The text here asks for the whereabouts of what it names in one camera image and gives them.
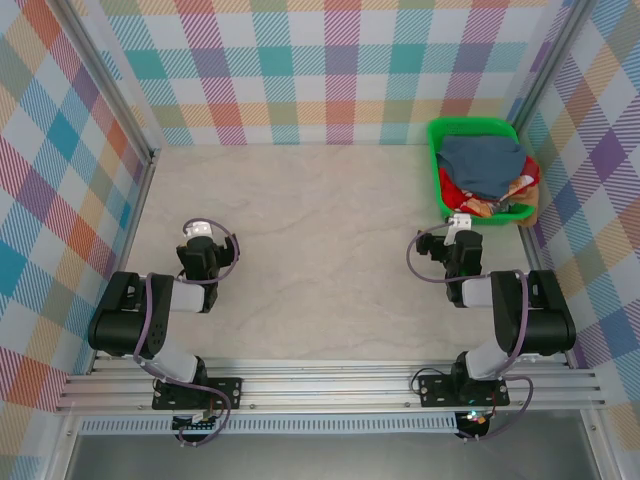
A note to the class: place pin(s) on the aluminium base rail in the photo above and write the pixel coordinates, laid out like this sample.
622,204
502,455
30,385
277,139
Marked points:
325,387

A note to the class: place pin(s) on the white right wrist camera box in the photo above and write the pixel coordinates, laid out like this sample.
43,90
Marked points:
460,221

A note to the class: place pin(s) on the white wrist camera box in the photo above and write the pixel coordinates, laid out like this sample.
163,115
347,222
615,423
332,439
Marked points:
460,221
197,228

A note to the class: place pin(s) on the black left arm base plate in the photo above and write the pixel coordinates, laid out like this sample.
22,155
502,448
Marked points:
227,392

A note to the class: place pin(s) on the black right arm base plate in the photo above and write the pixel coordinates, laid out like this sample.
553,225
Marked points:
435,392

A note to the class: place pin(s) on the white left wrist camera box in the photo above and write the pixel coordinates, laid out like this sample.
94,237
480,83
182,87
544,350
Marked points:
197,228

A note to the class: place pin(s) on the brown garment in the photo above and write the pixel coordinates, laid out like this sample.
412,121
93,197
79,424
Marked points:
531,207

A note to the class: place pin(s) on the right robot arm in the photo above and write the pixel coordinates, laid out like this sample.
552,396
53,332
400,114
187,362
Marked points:
545,325

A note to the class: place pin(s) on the aluminium corner post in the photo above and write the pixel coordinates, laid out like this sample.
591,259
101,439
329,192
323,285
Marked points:
550,65
110,95

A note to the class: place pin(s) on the red printed t-shirt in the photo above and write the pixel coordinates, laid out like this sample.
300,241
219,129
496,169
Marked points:
450,192

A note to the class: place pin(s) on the green plastic basket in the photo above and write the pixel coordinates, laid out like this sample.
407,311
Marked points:
450,125

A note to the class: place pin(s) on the small controller board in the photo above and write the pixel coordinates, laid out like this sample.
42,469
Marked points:
475,424
195,424

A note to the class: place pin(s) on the blue t-shirt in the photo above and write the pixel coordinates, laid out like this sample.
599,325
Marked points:
480,165

